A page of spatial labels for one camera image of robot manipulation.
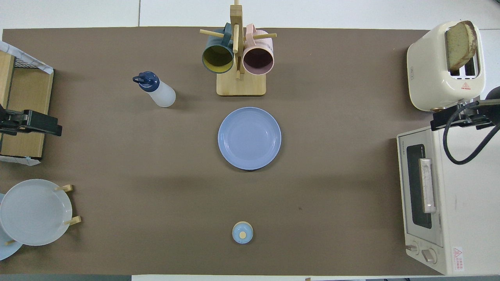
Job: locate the wooden plate rack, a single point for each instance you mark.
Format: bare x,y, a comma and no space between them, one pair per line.
74,221

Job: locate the toasted bread slice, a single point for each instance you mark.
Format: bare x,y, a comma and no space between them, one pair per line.
460,45

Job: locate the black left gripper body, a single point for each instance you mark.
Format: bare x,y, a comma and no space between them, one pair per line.
11,121

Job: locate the wooden mug tree stand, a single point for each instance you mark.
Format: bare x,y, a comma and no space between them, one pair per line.
241,86

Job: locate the periwinkle blue plate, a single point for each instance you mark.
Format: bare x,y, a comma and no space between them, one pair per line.
249,138

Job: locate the light blue plate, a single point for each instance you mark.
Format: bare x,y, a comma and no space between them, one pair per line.
8,251

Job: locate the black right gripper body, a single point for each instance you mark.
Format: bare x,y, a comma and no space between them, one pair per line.
482,113

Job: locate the dark teal mug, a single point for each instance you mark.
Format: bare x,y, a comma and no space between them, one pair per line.
217,58

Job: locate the pale grey plate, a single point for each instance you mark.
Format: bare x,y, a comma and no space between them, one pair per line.
35,212

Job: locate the brown table mat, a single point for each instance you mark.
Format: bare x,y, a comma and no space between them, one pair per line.
156,175

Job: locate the cream two-slot toaster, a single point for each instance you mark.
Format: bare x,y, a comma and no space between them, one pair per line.
427,74

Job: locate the blue-capped translucent squeeze bottle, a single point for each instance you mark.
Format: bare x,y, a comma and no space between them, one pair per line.
160,93

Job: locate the pink mug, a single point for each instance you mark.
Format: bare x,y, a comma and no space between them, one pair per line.
258,59

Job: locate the white toaster oven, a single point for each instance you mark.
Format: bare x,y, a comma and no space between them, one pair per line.
465,203

